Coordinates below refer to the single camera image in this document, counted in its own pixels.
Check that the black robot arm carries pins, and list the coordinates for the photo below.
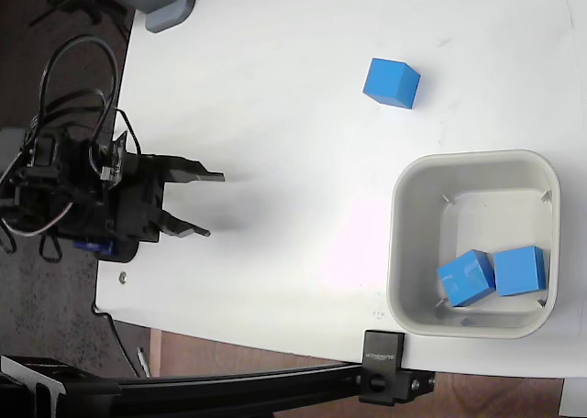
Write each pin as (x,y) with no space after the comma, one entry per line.
(55,191)

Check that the matte blue cube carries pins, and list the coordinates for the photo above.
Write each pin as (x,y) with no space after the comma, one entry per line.
(390,82)
(520,271)

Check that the glossy blue cube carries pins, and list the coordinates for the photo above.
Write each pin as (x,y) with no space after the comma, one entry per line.
(465,280)

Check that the white plastic bin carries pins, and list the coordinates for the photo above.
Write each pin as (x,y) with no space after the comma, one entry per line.
(504,326)

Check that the white table leg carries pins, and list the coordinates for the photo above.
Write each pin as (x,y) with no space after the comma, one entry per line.
(573,399)

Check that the gray device base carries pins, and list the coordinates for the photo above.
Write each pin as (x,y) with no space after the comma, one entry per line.
(160,1)

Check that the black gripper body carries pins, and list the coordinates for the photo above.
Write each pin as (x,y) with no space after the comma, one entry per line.
(137,205)

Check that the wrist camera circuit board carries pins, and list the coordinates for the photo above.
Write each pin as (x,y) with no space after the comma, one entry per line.
(114,161)

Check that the small metal nut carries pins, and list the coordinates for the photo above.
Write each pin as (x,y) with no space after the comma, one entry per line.
(123,278)

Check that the black clamp bracket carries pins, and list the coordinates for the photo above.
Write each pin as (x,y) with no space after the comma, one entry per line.
(383,367)

